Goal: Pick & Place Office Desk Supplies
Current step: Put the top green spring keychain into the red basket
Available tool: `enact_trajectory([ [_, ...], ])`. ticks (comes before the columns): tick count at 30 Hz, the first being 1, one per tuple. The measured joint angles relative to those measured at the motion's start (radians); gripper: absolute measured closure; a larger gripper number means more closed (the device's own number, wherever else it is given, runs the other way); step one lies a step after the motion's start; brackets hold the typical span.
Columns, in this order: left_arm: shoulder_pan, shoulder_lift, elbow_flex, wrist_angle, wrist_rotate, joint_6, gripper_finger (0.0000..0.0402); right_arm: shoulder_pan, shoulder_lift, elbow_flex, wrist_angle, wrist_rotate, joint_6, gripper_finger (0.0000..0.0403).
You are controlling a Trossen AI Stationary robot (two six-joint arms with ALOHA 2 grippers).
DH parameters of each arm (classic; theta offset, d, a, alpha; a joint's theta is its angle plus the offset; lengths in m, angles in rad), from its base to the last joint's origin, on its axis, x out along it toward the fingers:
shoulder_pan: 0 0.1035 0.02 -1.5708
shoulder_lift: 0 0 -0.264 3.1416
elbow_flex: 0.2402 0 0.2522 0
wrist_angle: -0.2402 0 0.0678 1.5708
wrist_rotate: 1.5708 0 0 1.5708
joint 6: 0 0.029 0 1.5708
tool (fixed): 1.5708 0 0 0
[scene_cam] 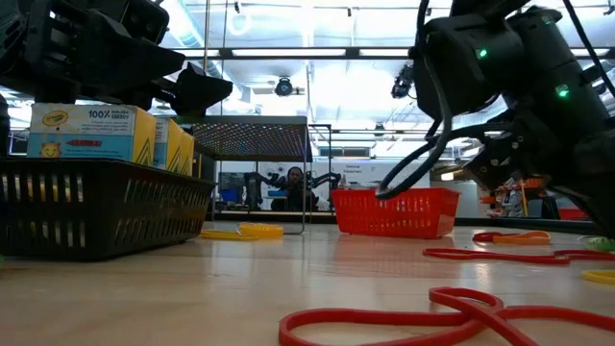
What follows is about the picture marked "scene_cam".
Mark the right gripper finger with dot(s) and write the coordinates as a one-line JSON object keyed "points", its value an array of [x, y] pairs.
{"points": [[600, 214]]}

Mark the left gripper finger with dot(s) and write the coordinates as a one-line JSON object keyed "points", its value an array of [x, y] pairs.
{"points": [[134, 57], [197, 91]]}

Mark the yellow rubber band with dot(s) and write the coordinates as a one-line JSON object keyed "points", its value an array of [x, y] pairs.
{"points": [[600, 277], [221, 235]]}

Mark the grey perforated metal shelf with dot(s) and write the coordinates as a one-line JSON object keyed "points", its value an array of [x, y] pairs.
{"points": [[250, 139]]}

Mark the orange rubber band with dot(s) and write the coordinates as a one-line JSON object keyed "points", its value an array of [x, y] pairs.
{"points": [[523, 238]]}

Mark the red plastic basket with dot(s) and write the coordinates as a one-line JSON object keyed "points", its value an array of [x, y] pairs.
{"points": [[399, 216]]}

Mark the black plastic basket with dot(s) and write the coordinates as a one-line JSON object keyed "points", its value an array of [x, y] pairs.
{"points": [[101, 206]]}

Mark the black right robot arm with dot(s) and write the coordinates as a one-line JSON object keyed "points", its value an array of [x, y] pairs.
{"points": [[543, 57]]}

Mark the black background robot arm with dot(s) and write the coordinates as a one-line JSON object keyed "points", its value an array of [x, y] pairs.
{"points": [[327, 179], [254, 185]]}

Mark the flat red storage bin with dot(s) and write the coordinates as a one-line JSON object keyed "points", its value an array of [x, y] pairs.
{"points": [[572, 214]]}

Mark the person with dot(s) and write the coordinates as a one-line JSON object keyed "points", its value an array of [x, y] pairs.
{"points": [[294, 177]]}

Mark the black light strip crossbar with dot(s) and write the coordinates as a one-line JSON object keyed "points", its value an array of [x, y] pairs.
{"points": [[352, 53]]}

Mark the round black ceiling camera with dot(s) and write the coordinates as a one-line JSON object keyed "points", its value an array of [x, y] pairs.
{"points": [[284, 87]]}

